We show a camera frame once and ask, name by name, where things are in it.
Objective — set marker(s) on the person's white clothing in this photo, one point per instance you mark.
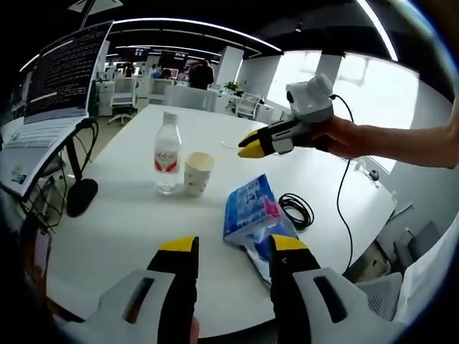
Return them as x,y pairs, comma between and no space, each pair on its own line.
426,286

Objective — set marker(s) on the white flat strip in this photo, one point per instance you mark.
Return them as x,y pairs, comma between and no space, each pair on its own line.
229,144

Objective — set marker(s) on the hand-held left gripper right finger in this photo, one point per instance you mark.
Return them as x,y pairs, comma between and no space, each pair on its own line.
315,304

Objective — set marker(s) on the clear water bottle red label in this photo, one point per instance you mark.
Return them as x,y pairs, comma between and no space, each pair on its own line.
166,168

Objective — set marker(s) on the white paper cup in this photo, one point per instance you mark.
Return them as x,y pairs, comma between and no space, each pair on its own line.
195,179

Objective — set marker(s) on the blue packet with pink print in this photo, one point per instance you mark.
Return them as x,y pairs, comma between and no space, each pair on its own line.
247,211

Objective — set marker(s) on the white table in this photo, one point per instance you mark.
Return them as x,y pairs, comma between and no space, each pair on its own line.
125,222

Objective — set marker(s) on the green potted plant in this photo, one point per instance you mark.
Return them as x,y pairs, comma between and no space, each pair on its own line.
232,87

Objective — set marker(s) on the silver laptop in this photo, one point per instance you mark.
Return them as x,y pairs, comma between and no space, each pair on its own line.
64,64

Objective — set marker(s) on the person's right hand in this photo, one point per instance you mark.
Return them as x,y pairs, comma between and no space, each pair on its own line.
340,138

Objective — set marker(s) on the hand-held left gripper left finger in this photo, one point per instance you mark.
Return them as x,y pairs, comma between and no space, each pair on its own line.
118,304

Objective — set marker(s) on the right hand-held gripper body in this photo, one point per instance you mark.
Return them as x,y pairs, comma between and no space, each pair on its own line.
312,102

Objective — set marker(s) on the white mesh office chair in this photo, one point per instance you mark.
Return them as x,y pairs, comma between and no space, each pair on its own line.
248,104

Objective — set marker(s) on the white office partition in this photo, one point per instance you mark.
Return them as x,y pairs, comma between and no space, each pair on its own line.
191,98

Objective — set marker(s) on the black laptop stand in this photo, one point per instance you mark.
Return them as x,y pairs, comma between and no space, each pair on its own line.
82,197

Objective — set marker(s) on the small black round object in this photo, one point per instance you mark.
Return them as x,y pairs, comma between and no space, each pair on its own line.
374,175

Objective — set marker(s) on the white desktop socket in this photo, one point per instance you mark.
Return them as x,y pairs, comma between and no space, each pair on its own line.
361,166

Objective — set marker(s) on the grey mesh office chair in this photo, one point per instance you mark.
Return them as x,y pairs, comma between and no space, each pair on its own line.
380,294

